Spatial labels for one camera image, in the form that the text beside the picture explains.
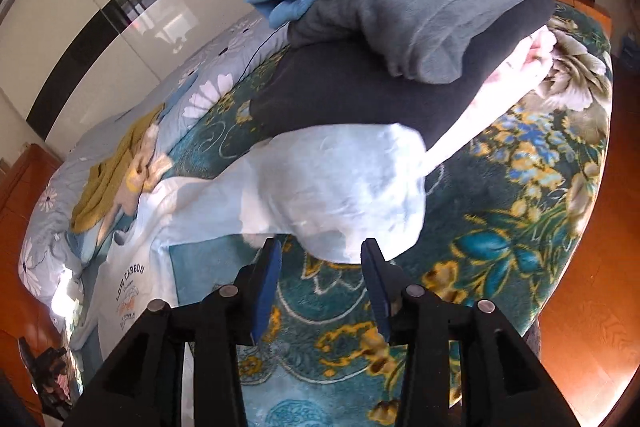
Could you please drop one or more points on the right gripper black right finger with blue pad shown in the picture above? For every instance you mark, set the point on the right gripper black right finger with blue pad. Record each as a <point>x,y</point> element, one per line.
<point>465,366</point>

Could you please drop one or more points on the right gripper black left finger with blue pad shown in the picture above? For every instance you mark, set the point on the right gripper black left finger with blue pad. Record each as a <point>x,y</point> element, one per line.
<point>140,383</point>

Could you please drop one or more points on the light blue printed t-shirt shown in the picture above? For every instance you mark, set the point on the light blue printed t-shirt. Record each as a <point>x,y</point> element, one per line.
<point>332,187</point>

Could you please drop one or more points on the teal floral plush blanket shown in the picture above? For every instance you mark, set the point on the teal floral plush blanket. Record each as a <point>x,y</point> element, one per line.
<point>504,216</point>

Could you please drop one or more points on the olive green knit sweater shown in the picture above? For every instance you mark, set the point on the olive green knit sweater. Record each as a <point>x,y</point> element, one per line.
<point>105,178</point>

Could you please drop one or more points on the cream fluffy sweater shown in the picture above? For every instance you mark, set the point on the cream fluffy sweater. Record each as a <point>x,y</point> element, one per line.
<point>140,175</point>

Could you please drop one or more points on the white pink folded garment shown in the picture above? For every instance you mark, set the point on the white pink folded garment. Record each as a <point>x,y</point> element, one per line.
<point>522,71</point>

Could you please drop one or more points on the blue daisy print duvet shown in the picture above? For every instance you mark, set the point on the blue daisy print duvet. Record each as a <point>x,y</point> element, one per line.
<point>188,93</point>

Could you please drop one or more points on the dark navy fleece garment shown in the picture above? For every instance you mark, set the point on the dark navy fleece garment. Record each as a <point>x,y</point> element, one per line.
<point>345,82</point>

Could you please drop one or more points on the grey folded sweatshirt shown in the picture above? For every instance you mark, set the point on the grey folded sweatshirt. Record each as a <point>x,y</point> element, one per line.
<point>422,40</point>

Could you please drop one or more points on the white black glossy wardrobe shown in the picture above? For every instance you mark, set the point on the white black glossy wardrobe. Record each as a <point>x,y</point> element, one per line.
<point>125,16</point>

